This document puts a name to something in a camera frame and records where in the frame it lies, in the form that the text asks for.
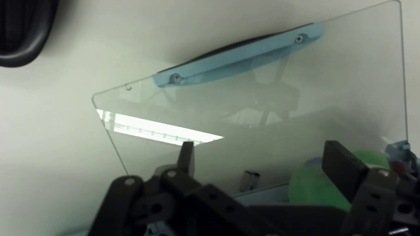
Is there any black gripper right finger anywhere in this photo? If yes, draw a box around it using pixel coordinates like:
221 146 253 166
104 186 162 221
321 140 368 200

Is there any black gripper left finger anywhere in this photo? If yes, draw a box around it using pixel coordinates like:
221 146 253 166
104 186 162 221
177 141 194 175

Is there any green toy object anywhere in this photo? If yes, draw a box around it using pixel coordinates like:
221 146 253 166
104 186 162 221
287 149 389 212

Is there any black tray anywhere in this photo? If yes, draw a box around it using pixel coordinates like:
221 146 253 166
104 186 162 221
0 0 58 66

